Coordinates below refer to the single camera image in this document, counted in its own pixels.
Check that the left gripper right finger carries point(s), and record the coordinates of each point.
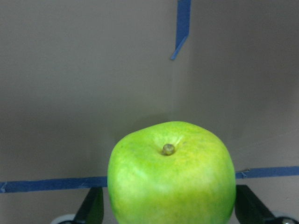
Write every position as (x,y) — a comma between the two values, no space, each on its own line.
(249,209)

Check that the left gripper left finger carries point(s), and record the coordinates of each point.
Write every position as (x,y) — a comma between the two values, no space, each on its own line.
(91,210)

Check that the green apple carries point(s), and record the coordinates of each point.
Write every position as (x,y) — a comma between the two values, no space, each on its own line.
(171,173)

